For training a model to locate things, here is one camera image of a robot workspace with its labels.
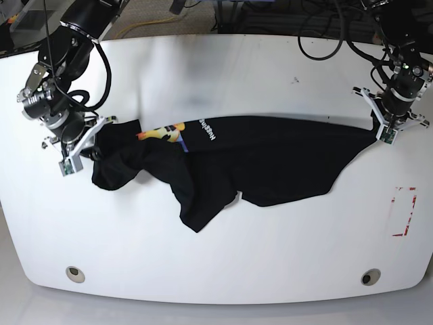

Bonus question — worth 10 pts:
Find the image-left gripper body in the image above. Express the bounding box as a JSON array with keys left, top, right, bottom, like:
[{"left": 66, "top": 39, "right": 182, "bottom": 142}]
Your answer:
[{"left": 17, "top": 87, "right": 96, "bottom": 152}]

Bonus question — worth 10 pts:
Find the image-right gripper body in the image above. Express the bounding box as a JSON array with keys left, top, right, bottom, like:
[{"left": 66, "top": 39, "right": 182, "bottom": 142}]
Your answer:
[{"left": 378, "top": 64, "right": 432, "bottom": 118}]

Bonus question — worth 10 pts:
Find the black printed T-shirt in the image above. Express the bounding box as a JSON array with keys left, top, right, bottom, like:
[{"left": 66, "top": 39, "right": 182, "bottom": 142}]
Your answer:
[{"left": 92, "top": 116, "right": 376, "bottom": 232}]

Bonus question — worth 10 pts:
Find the red tape rectangle marking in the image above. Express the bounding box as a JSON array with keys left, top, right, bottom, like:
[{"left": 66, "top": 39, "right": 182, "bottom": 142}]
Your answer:
[{"left": 388, "top": 187, "right": 417, "bottom": 238}]

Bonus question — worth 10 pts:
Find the white wrist camera mount image-right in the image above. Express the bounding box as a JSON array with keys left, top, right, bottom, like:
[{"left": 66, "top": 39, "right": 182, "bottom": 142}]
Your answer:
[{"left": 352, "top": 87, "right": 430, "bottom": 145}]

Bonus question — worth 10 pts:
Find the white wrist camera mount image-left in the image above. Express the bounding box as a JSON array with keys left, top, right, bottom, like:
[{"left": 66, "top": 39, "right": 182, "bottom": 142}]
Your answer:
[{"left": 41, "top": 116, "right": 118, "bottom": 176}]

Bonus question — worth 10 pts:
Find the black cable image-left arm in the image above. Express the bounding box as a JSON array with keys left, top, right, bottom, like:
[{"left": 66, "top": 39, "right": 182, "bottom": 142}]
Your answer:
[{"left": 37, "top": 1, "right": 123, "bottom": 112}]

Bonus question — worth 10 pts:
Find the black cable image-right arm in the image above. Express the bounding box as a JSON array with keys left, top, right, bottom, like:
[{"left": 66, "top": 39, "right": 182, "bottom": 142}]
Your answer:
[{"left": 296, "top": 1, "right": 391, "bottom": 91}]

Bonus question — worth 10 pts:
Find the yellow cable on floor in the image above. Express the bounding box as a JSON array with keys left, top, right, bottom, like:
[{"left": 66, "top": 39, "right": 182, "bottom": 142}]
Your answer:
[{"left": 116, "top": 13, "right": 177, "bottom": 40}]

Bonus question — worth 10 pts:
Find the left table cable grommet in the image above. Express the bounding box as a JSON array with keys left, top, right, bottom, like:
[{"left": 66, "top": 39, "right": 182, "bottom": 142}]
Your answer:
[{"left": 66, "top": 266, "right": 85, "bottom": 284}]

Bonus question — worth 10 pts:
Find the table cable grommet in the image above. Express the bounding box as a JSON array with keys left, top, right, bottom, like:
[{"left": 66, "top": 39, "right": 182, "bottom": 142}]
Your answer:
[
  {"left": 66, "top": 266, "right": 85, "bottom": 284},
  {"left": 361, "top": 269, "right": 381, "bottom": 286}
]

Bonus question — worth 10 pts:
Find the right table cable grommet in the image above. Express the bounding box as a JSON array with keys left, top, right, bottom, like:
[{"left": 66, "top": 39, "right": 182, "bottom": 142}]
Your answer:
[{"left": 361, "top": 269, "right": 381, "bottom": 286}]

